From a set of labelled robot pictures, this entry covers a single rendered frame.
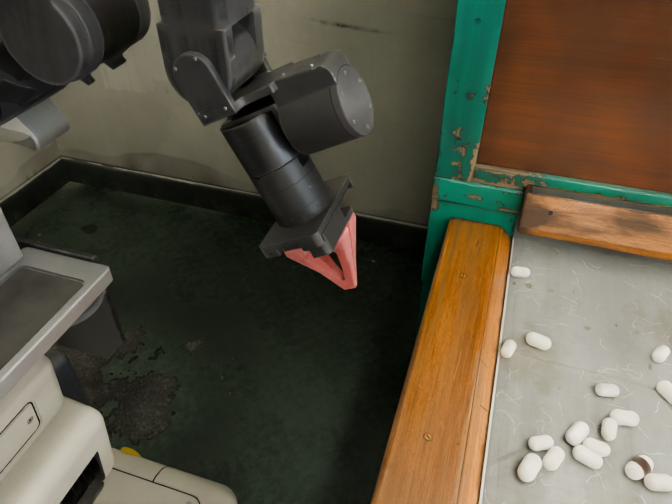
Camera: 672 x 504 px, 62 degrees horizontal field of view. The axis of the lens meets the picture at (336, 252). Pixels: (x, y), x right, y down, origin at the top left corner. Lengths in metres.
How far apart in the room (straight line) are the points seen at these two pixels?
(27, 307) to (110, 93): 1.93
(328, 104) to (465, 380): 0.48
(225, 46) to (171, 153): 1.97
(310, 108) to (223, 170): 1.88
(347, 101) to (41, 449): 0.53
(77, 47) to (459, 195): 0.73
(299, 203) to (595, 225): 0.63
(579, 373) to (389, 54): 1.24
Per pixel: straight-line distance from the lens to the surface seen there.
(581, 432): 0.81
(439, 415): 0.76
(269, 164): 0.49
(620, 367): 0.93
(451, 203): 1.07
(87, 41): 0.51
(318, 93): 0.45
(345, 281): 0.57
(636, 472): 0.80
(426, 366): 0.81
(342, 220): 0.52
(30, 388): 0.72
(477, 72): 0.95
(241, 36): 0.49
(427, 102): 1.89
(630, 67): 0.97
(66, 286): 0.57
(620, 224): 1.03
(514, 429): 0.81
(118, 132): 2.52
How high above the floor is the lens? 1.39
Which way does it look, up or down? 40 degrees down
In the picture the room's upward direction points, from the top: straight up
